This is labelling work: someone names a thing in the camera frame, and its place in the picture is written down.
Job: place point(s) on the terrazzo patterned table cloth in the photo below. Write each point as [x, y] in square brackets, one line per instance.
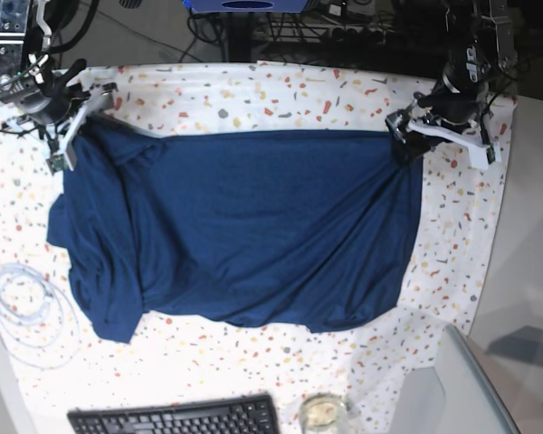
[57, 363]

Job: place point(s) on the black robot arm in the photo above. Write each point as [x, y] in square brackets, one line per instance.
[28, 34]
[482, 37]

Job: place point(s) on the black computer keyboard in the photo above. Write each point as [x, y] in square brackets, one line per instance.
[252, 414]

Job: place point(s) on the black power strip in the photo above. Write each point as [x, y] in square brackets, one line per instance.
[357, 36]

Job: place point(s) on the dark blue t-shirt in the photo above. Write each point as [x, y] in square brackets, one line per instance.
[307, 227]

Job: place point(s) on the clear glass jar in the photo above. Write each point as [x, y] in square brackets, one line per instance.
[323, 414]

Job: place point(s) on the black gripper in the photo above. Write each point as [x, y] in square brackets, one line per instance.
[447, 108]
[47, 98]

